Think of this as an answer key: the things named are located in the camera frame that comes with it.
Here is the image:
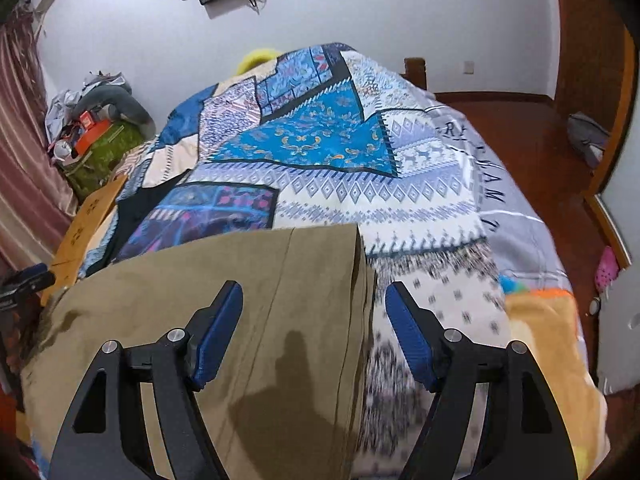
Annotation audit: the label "cardboard box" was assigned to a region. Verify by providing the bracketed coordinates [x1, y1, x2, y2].
[40, 174, 129, 306]

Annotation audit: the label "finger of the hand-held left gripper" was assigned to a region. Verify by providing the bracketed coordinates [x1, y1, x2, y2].
[0, 263, 56, 306]

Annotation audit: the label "blue patchwork printed quilt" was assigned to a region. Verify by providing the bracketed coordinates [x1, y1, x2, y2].
[80, 42, 573, 476]

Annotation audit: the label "wooden door frame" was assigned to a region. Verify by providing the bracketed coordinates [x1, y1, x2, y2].
[582, 25, 637, 270]

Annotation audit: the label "grey clothes pile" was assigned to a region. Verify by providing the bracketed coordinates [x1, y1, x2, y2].
[45, 72, 156, 138]

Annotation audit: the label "khaki pants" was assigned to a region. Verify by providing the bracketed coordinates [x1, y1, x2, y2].
[21, 223, 378, 480]

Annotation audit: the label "grey bag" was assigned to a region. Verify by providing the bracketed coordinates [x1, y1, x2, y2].
[567, 112, 611, 170]

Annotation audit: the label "pink slipper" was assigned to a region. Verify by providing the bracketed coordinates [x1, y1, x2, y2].
[595, 246, 621, 293]

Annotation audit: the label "orange plush blanket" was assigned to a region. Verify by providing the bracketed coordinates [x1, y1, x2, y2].
[502, 287, 612, 480]

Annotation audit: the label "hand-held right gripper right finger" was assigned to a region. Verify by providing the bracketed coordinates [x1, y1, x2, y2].
[385, 281, 579, 480]

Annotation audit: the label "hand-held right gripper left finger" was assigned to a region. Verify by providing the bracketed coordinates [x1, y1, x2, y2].
[48, 280, 244, 480]

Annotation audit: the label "green patterned bag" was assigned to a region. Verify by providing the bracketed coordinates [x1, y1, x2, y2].
[62, 122, 146, 203]

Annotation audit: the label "pink curtain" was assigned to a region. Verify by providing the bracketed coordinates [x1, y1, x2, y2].
[0, 7, 78, 281]

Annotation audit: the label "wooden bed post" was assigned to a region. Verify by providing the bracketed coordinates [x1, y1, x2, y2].
[402, 57, 427, 86]

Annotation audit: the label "orange box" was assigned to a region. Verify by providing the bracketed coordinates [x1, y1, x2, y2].
[72, 110, 116, 156]

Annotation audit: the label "yellow plush toy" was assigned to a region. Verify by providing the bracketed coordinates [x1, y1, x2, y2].
[236, 47, 281, 75]

